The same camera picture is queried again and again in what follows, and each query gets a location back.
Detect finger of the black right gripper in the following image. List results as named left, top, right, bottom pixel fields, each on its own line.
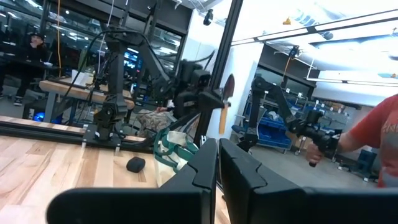
left=198, top=91, right=227, bottom=110

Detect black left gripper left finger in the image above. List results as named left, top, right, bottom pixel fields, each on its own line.
left=45, top=138, right=218, bottom=224

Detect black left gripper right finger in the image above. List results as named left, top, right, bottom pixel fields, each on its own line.
left=218, top=138, right=398, bottom=224

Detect steel trowel wooden handle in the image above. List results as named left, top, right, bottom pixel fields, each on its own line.
left=218, top=73, right=236, bottom=136

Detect beige green gardening bag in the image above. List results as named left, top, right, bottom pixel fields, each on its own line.
left=153, top=126, right=200, bottom=188

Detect person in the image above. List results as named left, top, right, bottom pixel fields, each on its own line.
left=337, top=94, right=398, bottom=189
left=136, top=107, right=177, bottom=138
left=0, top=30, right=50, bottom=107

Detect small black case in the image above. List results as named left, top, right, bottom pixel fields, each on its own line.
left=125, top=156, right=147, bottom=174

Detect person's hand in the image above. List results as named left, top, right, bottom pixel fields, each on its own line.
left=305, top=141, right=325, bottom=166

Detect blue storage bins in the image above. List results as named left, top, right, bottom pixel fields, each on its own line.
left=231, top=102, right=295, bottom=154

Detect background display screen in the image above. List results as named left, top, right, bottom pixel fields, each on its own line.
left=123, top=49, right=144, bottom=72

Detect wooden workbench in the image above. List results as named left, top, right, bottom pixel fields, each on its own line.
left=39, top=77, right=136, bottom=124

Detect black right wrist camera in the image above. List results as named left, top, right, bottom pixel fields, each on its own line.
left=190, top=68, right=213, bottom=89

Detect black aluminium table frame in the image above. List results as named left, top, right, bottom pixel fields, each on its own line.
left=0, top=0, right=245, bottom=154

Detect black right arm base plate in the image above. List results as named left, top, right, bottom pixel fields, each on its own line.
left=81, top=123, right=126, bottom=149

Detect black overhead camera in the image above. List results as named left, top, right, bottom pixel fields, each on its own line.
left=203, top=8, right=215, bottom=27

